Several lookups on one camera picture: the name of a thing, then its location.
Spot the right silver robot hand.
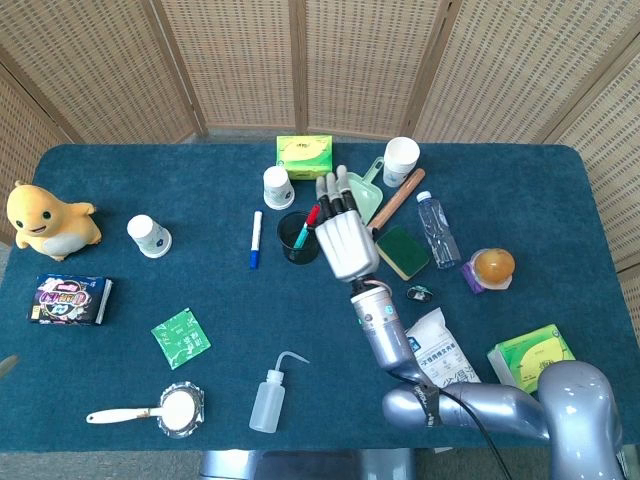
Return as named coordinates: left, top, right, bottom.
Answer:
left=314, top=165, right=382, bottom=285

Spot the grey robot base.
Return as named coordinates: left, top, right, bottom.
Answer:
left=198, top=447, right=417, bottom=480

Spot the red teal marker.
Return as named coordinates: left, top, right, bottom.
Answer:
left=293, top=204, right=322, bottom=250

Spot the black pen cup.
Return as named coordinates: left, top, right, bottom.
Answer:
left=276, top=210, right=322, bottom=265

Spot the blue white marker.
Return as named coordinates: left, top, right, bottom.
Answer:
left=249, top=210, right=264, bottom=271

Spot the light green plastic dustpan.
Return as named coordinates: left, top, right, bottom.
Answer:
left=346, top=156, right=386, bottom=227

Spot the green and yellow sponge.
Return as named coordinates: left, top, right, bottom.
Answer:
left=375, top=225, right=432, bottom=282

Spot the wooden rolling pin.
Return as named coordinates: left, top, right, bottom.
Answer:
left=366, top=167, right=427, bottom=237

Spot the black sanitary pad pack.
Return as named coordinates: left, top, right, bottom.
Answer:
left=28, top=273, right=114, bottom=327

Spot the white paper cup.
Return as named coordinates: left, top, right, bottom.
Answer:
left=382, top=136, right=421, bottom=189
left=262, top=165, right=295, bottom=211
left=126, top=214, right=173, bottom=260

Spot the clear plastic water bottle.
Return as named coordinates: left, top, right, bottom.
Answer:
left=416, top=190, right=462, bottom=271

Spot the green tissue pack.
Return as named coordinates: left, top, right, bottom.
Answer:
left=275, top=134, right=335, bottom=182
left=486, top=323, right=577, bottom=396

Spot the white powder bag blue print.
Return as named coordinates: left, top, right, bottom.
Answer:
left=404, top=306, right=482, bottom=389

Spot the yellow plush toy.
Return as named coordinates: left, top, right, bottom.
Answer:
left=5, top=180, right=103, bottom=263

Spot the dark blue table cloth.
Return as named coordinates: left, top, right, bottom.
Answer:
left=0, top=143, right=622, bottom=454

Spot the green square sachet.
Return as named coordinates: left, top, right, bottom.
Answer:
left=150, top=306, right=213, bottom=372

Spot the translucent plastic wash bottle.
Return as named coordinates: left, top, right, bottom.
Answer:
left=248, top=350, right=311, bottom=434

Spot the silver foil cup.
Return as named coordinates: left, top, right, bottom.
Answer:
left=157, top=381, right=206, bottom=440

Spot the woven wooden folding screen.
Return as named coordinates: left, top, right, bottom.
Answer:
left=0, top=0, right=640, bottom=311

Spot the white handled spoon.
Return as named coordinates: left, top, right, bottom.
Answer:
left=85, top=389, right=197, bottom=429

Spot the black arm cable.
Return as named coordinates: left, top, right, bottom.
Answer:
left=422, top=382, right=517, bottom=480

